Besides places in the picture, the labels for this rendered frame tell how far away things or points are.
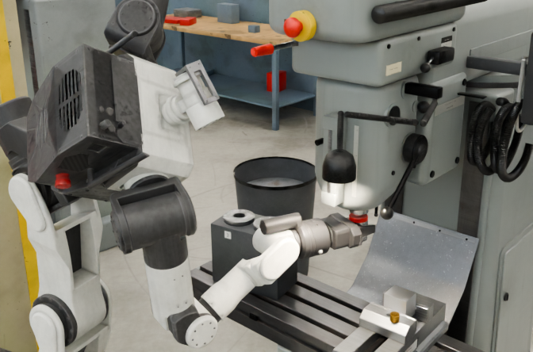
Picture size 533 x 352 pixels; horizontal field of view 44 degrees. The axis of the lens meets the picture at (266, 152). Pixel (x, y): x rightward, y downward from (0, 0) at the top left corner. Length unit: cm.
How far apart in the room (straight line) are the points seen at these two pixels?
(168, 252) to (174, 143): 22
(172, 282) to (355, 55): 59
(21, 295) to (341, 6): 230
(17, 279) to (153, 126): 193
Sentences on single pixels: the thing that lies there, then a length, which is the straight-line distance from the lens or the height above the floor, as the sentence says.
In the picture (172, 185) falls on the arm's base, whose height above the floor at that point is 146.
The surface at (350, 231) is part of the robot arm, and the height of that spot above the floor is 126.
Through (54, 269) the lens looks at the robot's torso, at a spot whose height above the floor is 116.
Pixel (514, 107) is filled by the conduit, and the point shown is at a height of 154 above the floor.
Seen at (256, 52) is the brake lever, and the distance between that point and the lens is 139.
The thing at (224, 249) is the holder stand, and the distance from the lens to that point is 192.
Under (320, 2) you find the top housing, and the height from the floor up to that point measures 181.
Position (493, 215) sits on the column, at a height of 118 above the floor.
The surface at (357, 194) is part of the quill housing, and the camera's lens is 153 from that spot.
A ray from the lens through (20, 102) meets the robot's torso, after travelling 168.
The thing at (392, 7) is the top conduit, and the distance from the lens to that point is 130.
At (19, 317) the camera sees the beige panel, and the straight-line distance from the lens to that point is 328.
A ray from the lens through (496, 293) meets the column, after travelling 209.
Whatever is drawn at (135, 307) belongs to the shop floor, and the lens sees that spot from 373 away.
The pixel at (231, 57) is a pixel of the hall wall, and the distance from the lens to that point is 786.
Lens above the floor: 196
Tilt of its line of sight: 19 degrees down
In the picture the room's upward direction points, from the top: straight up
